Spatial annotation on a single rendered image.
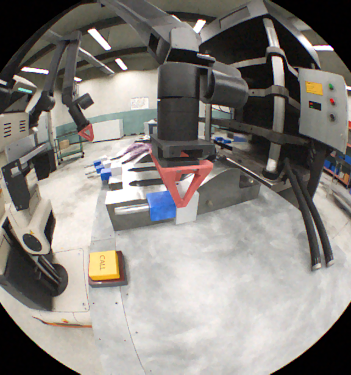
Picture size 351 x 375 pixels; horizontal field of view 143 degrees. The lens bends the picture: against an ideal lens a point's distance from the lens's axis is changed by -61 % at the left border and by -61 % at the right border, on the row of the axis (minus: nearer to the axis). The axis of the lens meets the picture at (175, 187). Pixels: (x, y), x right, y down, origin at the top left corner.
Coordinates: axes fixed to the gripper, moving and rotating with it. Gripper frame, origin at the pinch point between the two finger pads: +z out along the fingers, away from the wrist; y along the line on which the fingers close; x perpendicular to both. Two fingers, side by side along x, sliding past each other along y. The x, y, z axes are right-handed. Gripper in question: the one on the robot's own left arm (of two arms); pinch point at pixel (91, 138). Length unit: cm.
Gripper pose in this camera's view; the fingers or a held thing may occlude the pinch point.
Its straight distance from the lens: 75.0
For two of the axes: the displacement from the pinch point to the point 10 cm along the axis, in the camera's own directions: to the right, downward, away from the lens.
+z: 3.8, 7.0, 6.1
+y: -4.5, -4.4, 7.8
